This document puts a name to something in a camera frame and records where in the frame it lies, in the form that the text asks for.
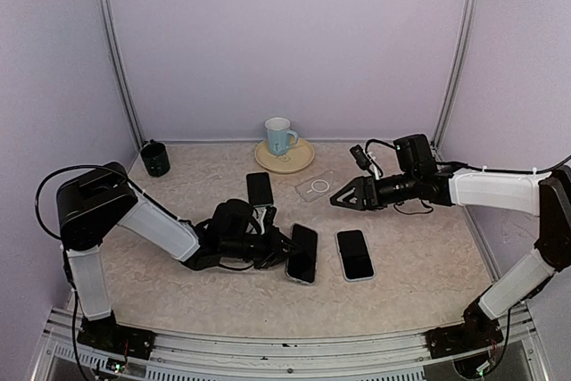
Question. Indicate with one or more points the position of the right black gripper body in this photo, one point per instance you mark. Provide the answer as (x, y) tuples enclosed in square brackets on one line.
[(371, 182)]

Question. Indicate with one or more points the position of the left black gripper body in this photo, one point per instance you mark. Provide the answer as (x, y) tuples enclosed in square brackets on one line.
[(267, 252)]

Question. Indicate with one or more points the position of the clear case with white ring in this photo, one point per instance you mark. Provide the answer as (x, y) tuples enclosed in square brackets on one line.
[(314, 188)]

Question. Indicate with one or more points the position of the lilac phone case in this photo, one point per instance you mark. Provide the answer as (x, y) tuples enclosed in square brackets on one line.
[(357, 281)]

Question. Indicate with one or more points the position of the dark phone with teal edge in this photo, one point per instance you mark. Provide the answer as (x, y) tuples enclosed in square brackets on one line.
[(259, 189)]

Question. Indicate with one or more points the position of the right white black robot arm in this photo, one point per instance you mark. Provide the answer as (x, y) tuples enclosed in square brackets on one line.
[(544, 194)]

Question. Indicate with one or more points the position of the cream round plate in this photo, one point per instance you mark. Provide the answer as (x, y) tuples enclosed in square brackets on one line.
[(295, 160)]

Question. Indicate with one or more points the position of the light blue ceramic mug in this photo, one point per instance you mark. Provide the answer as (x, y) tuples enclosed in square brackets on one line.
[(280, 138)]

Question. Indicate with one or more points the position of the dark green mug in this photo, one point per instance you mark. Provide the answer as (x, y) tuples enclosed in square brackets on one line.
[(155, 158)]

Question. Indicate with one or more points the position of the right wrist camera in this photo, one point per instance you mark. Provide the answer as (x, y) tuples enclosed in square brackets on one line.
[(366, 162)]

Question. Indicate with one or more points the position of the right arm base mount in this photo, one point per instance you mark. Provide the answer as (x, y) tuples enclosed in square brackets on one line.
[(476, 331)]

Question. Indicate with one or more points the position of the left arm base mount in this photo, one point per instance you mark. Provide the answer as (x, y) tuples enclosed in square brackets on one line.
[(126, 341)]

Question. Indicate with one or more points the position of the aluminium front rail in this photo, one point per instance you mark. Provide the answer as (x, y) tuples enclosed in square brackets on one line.
[(394, 356)]

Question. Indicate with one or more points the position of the right aluminium corner post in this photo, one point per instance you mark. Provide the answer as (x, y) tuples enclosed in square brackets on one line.
[(457, 65)]

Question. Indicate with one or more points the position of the aluminium corner post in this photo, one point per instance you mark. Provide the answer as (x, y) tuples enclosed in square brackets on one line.
[(113, 47), (457, 65)]

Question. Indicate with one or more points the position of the left aluminium corner post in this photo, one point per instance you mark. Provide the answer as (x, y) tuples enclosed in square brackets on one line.
[(113, 47)]

